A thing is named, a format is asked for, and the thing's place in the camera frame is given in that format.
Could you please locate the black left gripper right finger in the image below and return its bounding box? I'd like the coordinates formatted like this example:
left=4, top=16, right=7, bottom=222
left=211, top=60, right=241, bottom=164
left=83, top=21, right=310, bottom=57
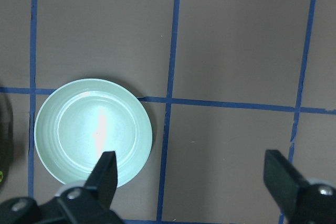
left=263, top=150, right=335, bottom=223

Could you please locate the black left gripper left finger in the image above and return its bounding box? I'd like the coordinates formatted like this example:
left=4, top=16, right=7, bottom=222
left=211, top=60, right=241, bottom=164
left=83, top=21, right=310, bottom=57
left=57, top=151, right=117, bottom=223

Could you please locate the pale green round plate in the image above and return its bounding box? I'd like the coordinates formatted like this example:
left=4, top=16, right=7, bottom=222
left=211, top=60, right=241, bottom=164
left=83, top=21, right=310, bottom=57
left=34, top=79, right=153, bottom=186

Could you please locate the dark woven fruit basket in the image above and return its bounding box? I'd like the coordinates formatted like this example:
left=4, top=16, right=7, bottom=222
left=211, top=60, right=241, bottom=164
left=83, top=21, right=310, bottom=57
left=1, top=93, right=14, bottom=189

